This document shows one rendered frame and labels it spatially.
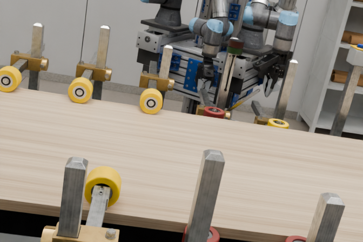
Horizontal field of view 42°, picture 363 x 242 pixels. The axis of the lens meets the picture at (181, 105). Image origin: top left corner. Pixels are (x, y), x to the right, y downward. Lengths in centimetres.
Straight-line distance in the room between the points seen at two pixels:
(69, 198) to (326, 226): 46
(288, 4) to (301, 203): 131
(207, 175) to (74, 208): 24
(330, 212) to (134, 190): 50
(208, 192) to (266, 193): 50
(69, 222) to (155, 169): 48
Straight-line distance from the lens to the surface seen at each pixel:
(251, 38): 248
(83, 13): 458
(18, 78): 173
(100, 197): 103
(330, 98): 499
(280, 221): 122
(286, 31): 198
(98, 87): 192
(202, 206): 85
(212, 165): 82
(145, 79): 189
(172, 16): 268
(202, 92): 218
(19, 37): 475
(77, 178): 83
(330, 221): 92
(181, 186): 125
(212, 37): 218
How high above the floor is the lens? 150
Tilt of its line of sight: 19 degrees down
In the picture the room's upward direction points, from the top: 11 degrees clockwise
